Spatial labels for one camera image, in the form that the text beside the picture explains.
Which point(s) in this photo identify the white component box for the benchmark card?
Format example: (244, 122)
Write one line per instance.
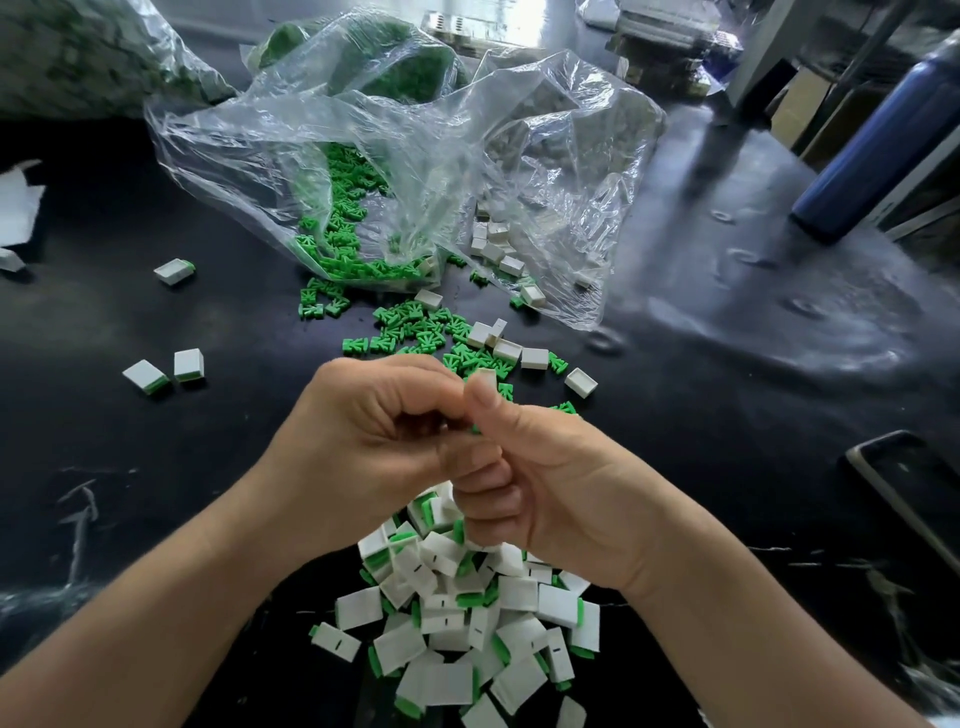
(465, 27)

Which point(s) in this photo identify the white metal frame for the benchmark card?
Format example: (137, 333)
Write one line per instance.
(765, 48)

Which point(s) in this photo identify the white paper sheet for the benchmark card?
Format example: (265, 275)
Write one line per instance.
(17, 207)

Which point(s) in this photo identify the grey machine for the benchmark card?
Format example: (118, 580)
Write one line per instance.
(672, 33)

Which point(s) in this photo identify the pile of green clips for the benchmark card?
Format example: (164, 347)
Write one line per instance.
(353, 225)

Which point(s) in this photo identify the black smartphone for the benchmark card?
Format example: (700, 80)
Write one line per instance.
(909, 503)

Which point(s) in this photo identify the plastic bag full of green pieces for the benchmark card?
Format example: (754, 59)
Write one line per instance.
(398, 60)

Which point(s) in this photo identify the blue cylinder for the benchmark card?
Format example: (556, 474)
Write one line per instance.
(885, 143)

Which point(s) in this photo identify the large bag of assembled pieces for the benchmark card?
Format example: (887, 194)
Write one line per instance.
(93, 53)

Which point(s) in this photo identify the brown cardboard box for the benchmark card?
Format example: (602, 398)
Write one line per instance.
(806, 108)

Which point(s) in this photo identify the clear plastic bag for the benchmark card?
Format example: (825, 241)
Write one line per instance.
(578, 150)

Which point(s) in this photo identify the pile of assembled white-green pieces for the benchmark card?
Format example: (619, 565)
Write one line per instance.
(465, 615)

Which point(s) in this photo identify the person's right hand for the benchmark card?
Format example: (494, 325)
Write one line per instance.
(578, 488)

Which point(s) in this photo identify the assembled white-green part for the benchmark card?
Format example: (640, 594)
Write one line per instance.
(9, 260)
(146, 375)
(174, 272)
(189, 365)
(335, 641)

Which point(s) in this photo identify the person's left forearm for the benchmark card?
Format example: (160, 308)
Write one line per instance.
(135, 638)

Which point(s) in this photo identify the person's left hand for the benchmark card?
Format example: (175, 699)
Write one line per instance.
(360, 443)

